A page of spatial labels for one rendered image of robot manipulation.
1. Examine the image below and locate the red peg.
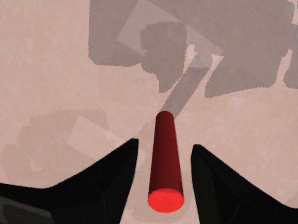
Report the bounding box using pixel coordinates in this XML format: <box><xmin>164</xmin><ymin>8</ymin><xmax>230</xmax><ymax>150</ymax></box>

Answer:
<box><xmin>148</xmin><ymin>111</ymin><xmax>185</xmax><ymax>213</ymax></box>

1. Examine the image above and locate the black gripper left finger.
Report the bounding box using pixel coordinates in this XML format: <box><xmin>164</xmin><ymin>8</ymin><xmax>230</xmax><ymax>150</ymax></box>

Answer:
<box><xmin>0</xmin><ymin>139</ymin><xmax>138</xmax><ymax>224</ymax></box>

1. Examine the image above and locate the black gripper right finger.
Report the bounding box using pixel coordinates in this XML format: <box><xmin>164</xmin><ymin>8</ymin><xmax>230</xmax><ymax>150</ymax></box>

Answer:
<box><xmin>190</xmin><ymin>144</ymin><xmax>298</xmax><ymax>224</ymax></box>

